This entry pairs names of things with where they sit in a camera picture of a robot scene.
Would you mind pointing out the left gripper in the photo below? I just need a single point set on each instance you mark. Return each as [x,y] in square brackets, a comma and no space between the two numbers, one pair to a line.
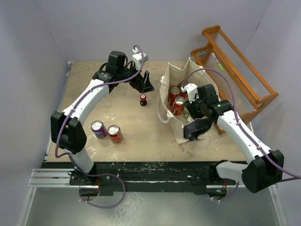
[142,84]

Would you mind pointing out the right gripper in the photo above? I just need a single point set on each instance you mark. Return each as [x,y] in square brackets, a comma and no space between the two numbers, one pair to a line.
[190,107]

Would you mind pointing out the cream canvas tote bag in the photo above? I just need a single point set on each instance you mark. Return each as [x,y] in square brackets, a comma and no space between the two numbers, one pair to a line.
[183,130]

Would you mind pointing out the red cola can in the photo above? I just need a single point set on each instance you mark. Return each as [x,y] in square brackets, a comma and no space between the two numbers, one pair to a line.
[173,93]

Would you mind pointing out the clear bottle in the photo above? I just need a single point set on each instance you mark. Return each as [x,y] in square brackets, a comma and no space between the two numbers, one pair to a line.
[188,117]

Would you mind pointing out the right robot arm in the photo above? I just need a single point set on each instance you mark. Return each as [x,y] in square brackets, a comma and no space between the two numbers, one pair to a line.
[262,164]

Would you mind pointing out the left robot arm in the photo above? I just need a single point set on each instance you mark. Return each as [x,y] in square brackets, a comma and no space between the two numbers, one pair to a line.
[67,126]

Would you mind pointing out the small dark red-capped bottle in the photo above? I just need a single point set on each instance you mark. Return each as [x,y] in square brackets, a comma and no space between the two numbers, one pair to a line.
[143,100]

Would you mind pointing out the orange wooden rack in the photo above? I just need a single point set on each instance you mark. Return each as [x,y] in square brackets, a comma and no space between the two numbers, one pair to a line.
[240,82]

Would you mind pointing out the green-capped marker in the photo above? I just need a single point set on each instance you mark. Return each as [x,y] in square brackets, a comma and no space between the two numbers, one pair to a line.
[218,62]

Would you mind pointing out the purple soda can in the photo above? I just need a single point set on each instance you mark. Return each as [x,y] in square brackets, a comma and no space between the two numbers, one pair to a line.
[99,129]

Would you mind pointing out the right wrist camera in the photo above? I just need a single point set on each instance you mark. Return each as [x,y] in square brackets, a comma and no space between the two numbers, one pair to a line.
[189,92]

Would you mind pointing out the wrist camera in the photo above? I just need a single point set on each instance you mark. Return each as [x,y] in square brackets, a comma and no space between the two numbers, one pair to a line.
[189,92]
[139,58]

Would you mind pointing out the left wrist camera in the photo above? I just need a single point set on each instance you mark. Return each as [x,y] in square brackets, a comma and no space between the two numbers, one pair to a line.
[139,58]

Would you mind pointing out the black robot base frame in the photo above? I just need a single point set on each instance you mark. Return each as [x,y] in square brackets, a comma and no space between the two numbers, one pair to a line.
[155,177]

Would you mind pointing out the aluminium rail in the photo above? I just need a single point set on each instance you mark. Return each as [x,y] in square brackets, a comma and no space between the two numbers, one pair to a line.
[49,178]

